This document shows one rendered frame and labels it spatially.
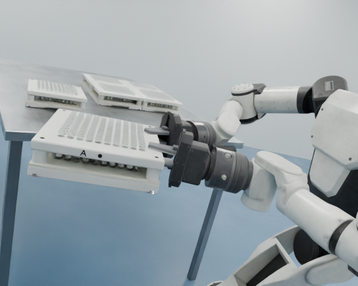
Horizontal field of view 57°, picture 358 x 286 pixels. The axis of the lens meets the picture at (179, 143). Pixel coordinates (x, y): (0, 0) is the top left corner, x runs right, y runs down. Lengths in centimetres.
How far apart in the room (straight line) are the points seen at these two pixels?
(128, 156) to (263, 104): 63
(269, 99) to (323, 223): 61
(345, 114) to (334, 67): 465
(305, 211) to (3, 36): 490
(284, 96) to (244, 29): 389
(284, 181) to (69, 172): 41
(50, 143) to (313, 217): 48
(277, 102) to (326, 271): 52
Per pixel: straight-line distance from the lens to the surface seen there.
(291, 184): 66
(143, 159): 63
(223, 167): 67
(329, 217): 61
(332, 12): 543
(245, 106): 115
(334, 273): 99
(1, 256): 150
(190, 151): 67
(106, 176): 64
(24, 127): 127
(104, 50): 486
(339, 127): 88
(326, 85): 108
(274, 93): 113
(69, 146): 63
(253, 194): 71
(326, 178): 90
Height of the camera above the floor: 131
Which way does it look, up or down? 17 degrees down
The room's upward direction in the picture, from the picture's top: 14 degrees clockwise
